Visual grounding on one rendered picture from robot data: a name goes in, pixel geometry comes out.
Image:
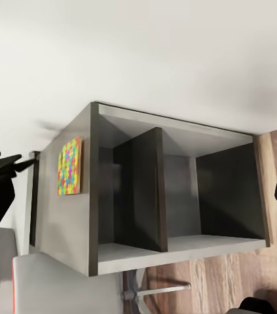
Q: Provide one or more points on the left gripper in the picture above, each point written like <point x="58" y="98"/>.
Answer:
<point x="8" y="166"/>

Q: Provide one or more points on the swivel chair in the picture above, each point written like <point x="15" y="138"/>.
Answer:
<point x="44" y="285"/>

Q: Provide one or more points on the desk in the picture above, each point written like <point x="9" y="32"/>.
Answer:
<point x="153" y="191"/>

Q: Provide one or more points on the jigsaw puzzle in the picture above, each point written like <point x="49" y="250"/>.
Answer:
<point x="69" y="168"/>

